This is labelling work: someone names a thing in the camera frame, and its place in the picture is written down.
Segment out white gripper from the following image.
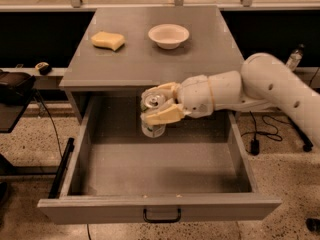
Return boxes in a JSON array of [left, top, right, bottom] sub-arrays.
[[141, 75, 214, 126]]

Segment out silver green 7up can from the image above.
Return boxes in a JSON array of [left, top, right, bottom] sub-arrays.
[[140, 93, 166, 138]]

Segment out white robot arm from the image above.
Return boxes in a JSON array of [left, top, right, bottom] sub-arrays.
[[141, 53, 320, 146]]

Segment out grey cabinet with top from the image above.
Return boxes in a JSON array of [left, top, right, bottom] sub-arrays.
[[60, 6, 244, 118]]

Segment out grey open top drawer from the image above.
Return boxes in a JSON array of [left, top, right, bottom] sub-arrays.
[[38, 96, 281, 224]]

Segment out yellow sponge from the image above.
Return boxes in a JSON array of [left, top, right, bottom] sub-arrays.
[[91, 31, 125, 51]]

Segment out black yellow tape measure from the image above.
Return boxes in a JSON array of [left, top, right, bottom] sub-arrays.
[[35, 62, 52, 75]]

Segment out clear plastic bottle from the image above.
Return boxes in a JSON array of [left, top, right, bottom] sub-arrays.
[[286, 44, 305, 71]]

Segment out black chair base with wheel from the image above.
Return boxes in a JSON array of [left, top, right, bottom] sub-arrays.
[[289, 119, 313, 152]]

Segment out black bag on side table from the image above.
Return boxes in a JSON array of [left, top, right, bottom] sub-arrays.
[[0, 70, 36, 105]]

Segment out black power cable with adapter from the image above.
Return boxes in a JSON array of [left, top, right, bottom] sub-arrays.
[[240, 112, 284, 156]]

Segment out black drawer handle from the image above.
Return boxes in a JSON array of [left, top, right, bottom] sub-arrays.
[[143, 208, 182, 224]]

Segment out black drawer slide rail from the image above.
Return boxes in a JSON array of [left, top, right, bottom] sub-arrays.
[[48, 138, 74, 199]]

